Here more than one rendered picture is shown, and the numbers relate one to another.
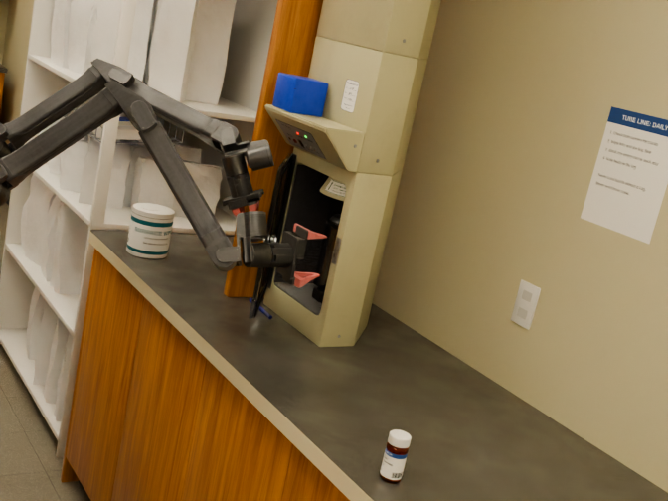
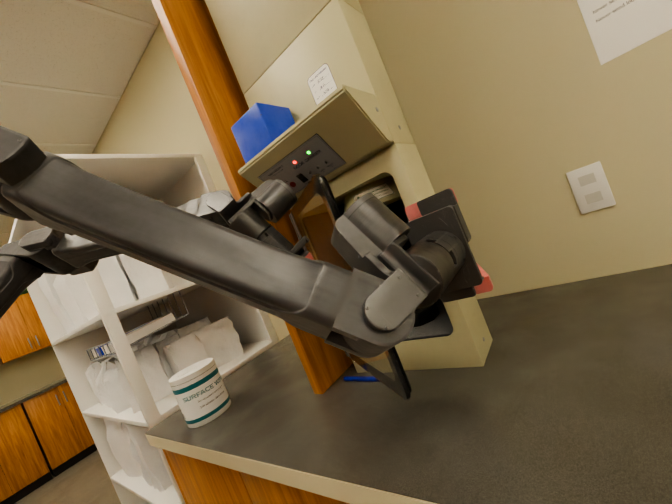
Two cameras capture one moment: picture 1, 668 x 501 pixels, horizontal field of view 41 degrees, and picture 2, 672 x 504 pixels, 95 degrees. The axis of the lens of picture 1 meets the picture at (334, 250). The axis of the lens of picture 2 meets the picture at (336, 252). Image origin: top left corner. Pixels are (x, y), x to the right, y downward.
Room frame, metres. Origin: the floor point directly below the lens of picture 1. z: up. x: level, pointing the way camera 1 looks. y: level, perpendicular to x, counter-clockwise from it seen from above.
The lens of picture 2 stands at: (1.70, 0.33, 1.27)
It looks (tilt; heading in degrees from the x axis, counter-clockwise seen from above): 2 degrees down; 343
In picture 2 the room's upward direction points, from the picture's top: 22 degrees counter-clockwise
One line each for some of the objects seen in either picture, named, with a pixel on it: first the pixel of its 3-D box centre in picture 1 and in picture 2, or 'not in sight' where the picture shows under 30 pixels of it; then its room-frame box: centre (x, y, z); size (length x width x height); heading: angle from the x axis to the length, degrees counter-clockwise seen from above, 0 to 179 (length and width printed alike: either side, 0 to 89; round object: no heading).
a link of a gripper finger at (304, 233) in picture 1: (308, 241); (442, 219); (2.06, 0.06, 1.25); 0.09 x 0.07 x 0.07; 126
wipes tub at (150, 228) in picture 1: (150, 231); (200, 391); (2.74, 0.58, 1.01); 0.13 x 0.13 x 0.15
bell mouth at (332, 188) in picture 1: (353, 187); (373, 197); (2.39, -0.02, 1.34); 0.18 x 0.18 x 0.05
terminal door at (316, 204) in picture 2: (271, 233); (338, 286); (2.31, 0.17, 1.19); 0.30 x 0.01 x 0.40; 0
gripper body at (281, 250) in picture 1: (279, 254); (437, 257); (2.02, 0.12, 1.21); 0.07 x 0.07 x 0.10; 36
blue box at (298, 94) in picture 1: (300, 94); (267, 135); (2.39, 0.17, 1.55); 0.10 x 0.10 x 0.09; 35
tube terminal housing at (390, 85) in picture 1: (356, 192); (374, 206); (2.42, -0.03, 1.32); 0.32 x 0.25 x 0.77; 35
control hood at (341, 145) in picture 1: (309, 136); (309, 157); (2.32, 0.12, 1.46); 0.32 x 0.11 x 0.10; 35
